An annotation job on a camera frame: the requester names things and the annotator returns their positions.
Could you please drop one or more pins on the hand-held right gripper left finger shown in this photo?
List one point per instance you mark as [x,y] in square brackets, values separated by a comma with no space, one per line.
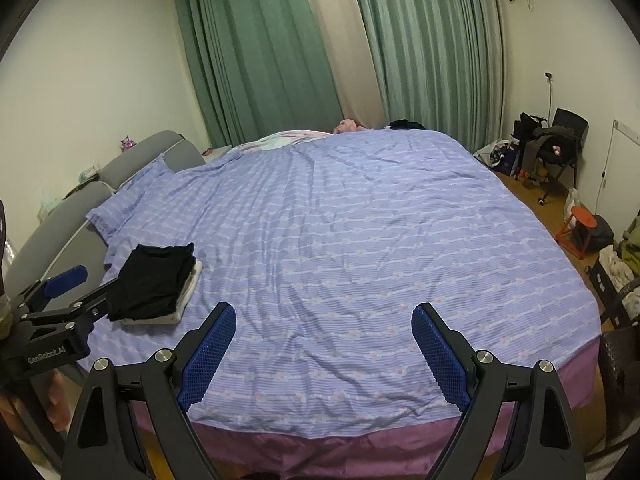
[210,355]

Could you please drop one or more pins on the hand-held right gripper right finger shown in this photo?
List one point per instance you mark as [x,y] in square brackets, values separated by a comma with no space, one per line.
[440,355]

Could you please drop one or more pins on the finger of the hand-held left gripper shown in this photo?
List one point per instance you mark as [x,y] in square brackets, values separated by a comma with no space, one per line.
[95,300]
[65,280]

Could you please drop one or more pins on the black pants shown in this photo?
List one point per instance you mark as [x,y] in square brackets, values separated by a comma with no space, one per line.
[150,275]

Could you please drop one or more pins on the person's left hand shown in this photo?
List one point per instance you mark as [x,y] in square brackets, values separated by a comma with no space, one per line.
[60,400]

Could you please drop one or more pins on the folded white garment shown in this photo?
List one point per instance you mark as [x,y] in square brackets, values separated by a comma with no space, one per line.
[187,292]

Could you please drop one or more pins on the pale green pouch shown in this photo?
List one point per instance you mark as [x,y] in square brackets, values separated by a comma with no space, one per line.
[50,205]

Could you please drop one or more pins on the lilac striped pillow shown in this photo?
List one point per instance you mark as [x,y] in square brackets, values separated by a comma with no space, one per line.
[130,195]

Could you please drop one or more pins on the lilac striped bed sheet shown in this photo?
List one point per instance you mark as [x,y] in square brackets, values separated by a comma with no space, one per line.
[350,235]

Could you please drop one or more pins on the small purple toy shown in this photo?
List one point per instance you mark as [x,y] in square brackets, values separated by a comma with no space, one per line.
[127,143]

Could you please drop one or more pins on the grey padded headboard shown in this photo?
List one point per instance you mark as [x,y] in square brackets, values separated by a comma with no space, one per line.
[150,147]

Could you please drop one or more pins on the orange stool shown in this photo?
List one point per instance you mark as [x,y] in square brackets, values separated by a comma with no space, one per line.
[582,220]

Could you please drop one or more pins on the white printed cloth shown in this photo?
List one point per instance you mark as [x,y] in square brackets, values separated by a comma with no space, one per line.
[615,265]

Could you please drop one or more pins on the black floor bag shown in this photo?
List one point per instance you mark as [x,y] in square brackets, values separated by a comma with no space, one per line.
[602,235]

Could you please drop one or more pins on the dark blue bag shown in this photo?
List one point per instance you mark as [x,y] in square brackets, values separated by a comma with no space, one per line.
[511,160]

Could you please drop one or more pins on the white plastic bag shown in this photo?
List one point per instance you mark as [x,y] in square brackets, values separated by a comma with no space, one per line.
[492,152]

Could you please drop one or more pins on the olive garment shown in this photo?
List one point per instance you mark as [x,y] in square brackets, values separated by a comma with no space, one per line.
[631,250]

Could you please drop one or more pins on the pale pink printed blanket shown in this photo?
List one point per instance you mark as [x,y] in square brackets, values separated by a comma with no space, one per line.
[285,139]

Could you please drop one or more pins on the black cloth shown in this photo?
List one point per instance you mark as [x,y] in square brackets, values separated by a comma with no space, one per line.
[406,124]

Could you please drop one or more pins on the dark jacket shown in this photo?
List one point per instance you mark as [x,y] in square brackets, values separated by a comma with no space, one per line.
[550,142]

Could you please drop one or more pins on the black handbag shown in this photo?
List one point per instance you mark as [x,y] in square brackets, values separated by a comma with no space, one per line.
[527,130]

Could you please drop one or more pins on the pink plush toy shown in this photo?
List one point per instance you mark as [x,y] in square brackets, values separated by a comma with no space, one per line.
[346,125]

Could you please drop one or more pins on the white board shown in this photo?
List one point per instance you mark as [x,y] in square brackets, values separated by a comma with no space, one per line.
[625,170]

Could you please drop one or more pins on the black chair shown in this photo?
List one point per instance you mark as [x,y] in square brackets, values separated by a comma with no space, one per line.
[570,120]

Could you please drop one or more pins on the dark green curtain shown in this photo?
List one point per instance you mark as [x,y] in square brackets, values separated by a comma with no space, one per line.
[250,60]

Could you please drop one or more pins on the light green curtain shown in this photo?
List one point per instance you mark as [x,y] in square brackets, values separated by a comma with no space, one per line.
[425,50]

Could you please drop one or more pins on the wall outlet with charger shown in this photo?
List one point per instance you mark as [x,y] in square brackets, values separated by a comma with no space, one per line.
[549,77]

